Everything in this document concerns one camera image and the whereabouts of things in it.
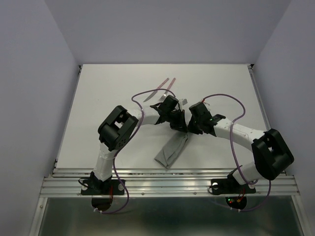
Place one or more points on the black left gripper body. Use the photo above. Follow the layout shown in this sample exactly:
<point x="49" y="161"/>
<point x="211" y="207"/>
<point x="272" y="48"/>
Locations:
<point x="169" y="118"/>

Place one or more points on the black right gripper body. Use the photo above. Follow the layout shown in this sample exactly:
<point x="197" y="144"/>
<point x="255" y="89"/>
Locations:
<point x="198" y="124"/>

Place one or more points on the pink handled fork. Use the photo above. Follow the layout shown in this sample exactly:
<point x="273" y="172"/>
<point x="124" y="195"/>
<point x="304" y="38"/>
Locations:
<point x="162" y="98"/>

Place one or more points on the pink handled knife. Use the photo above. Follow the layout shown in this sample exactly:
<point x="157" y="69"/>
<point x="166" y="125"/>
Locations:
<point x="155" y="91"/>

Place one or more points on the grey cloth napkin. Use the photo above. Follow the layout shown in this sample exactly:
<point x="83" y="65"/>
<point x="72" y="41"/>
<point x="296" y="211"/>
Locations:
<point x="172" y="149"/>

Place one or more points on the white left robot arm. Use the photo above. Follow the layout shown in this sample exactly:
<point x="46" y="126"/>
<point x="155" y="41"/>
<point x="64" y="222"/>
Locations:
<point x="122" y="124"/>

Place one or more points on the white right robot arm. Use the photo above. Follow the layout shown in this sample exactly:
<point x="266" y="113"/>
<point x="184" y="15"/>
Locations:
<point x="271" y="155"/>

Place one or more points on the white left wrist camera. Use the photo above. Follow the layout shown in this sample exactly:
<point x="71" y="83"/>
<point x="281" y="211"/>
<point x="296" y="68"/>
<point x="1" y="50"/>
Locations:
<point x="183" y="102"/>

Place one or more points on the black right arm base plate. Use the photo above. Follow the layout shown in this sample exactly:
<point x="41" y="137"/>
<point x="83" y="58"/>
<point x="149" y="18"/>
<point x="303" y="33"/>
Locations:
<point x="228" y="186"/>

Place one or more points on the aluminium mounting rail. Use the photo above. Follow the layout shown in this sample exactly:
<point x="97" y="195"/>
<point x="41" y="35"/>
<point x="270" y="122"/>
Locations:
<point x="63" y="183"/>

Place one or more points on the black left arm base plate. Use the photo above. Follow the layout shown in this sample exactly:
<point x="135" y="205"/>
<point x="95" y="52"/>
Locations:
<point x="111" y="187"/>

